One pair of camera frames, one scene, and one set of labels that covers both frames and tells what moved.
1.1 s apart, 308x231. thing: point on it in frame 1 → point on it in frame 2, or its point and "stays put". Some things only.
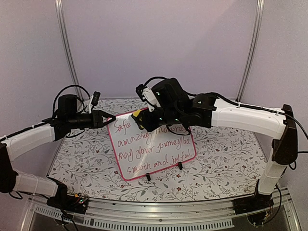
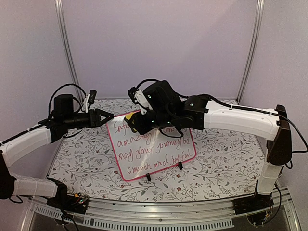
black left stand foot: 148,176 stays put
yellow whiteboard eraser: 136,112 → 128,116
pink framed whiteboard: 137,152 stays put
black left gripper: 97,118 stays put
